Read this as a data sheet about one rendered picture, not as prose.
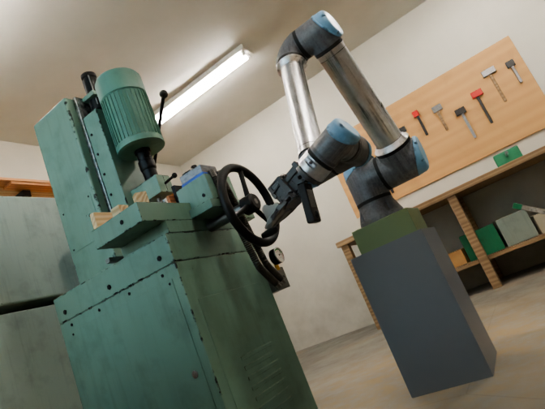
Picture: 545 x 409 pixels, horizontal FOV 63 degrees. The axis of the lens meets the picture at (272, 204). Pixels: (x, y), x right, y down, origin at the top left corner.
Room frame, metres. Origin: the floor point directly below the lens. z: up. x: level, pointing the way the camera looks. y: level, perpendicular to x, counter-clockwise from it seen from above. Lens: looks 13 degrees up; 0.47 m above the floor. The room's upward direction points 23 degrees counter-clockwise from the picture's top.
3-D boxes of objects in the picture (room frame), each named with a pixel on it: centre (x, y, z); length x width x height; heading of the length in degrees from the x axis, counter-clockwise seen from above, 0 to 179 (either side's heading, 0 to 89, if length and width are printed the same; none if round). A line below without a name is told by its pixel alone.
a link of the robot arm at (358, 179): (1.85, -0.41, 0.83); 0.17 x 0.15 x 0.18; 61
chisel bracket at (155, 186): (1.53, 0.39, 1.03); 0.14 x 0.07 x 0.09; 63
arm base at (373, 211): (1.85, -0.40, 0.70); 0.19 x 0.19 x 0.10
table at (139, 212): (1.48, 0.27, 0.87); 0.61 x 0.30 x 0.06; 153
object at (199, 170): (1.44, 0.19, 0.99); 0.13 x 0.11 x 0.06; 153
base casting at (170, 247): (1.57, 0.48, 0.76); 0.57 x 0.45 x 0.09; 63
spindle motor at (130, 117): (1.52, 0.37, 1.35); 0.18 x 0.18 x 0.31
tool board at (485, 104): (4.21, -1.66, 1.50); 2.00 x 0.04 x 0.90; 64
